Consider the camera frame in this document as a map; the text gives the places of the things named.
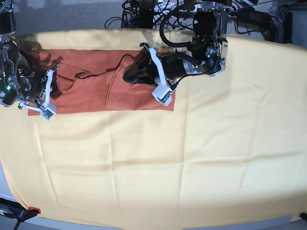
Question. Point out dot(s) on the black power adapter box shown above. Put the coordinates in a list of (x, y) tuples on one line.
[(251, 16)]

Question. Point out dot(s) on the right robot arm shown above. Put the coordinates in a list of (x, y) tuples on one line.
[(13, 59)]

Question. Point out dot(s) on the black central stand post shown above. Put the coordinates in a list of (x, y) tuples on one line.
[(145, 18)]

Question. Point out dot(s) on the black box at right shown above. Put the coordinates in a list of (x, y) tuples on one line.
[(287, 28)]

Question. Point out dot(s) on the yellow table cloth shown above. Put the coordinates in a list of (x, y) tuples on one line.
[(234, 150)]

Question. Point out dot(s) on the black clamp at right edge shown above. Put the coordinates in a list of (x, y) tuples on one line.
[(303, 216)]

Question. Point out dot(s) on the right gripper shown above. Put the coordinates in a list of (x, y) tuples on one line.
[(33, 89)]

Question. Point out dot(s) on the black clamp with red tips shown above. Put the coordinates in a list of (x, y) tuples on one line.
[(14, 210)]

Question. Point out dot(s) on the orange T-shirt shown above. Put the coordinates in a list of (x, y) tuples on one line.
[(92, 81)]

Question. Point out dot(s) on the white power strip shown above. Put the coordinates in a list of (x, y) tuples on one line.
[(164, 7)]

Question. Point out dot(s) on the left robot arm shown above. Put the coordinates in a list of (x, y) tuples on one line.
[(205, 53)]

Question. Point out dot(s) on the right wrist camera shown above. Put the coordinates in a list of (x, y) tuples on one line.
[(48, 111)]

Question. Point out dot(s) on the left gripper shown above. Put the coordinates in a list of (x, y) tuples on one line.
[(150, 68)]

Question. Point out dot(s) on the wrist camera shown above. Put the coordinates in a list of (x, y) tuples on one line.
[(163, 94), (48, 111)]

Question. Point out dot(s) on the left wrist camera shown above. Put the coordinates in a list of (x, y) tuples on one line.
[(163, 94)]

